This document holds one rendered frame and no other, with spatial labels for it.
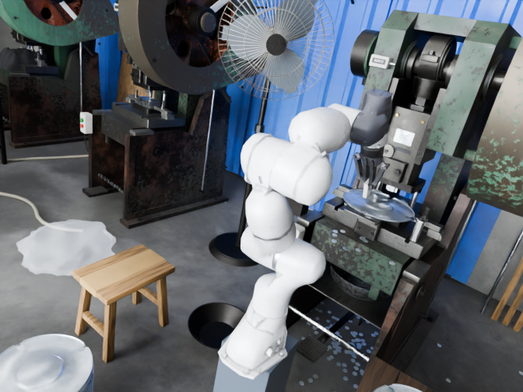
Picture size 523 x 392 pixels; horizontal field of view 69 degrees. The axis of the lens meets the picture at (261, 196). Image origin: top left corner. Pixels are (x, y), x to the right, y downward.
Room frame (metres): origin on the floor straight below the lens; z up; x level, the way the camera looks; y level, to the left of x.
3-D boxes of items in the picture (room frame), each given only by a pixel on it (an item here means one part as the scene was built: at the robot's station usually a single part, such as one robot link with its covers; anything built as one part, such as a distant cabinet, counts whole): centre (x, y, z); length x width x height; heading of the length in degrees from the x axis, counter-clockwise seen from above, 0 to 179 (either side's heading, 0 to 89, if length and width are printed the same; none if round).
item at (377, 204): (1.44, -0.47, 0.78); 0.29 x 0.29 x 0.01
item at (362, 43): (1.70, -0.36, 1.31); 0.22 x 0.12 x 0.22; 145
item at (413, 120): (1.51, -0.52, 1.04); 0.17 x 0.15 x 0.30; 145
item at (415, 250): (1.54, -0.55, 0.68); 0.45 x 0.30 x 0.06; 55
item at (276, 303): (0.91, -0.12, 0.71); 0.18 x 0.11 x 0.25; 64
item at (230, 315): (1.38, 0.08, 0.04); 0.30 x 0.30 x 0.07
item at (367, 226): (1.40, -0.45, 0.72); 0.25 x 0.14 x 0.14; 145
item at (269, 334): (0.89, -0.07, 0.52); 0.22 x 0.19 x 0.14; 150
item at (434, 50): (1.54, -0.55, 1.27); 0.21 x 0.12 x 0.34; 145
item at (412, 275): (1.50, -0.85, 0.45); 0.92 x 0.12 x 0.90; 145
